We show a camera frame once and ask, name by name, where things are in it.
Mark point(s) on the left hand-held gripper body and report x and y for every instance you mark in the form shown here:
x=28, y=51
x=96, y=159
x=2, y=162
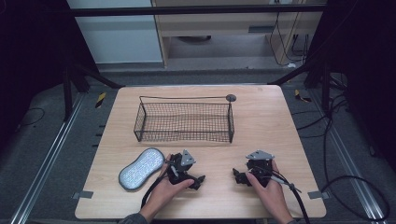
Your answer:
x=178, y=169

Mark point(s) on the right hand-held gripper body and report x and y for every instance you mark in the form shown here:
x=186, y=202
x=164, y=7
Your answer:
x=260, y=166

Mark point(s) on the person's left hand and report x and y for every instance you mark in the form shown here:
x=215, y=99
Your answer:
x=166, y=194

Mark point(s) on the person's right hand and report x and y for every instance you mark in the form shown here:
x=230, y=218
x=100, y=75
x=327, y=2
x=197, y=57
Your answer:
x=270, y=194

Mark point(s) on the grey oval sponge pad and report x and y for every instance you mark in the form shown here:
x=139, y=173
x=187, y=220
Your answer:
x=141, y=169

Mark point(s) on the yellow black tape piece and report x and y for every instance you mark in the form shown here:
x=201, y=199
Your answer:
x=100, y=100
x=300, y=96

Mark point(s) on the black metal stand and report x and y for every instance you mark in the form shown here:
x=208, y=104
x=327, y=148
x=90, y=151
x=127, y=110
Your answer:
x=72, y=84
x=320, y=77

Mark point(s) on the white cabinet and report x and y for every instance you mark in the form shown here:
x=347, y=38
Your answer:
x=120, y=37

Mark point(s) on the grey table bracket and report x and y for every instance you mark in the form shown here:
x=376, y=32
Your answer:
x=82, y=195
x=318, y=195

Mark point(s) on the aluminium floor rail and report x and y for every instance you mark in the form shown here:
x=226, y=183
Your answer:
x=348, y=161
x=46, y=161

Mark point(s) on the black horizontal frame bar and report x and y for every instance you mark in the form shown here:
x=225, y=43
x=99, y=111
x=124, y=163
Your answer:
x=193, y=11

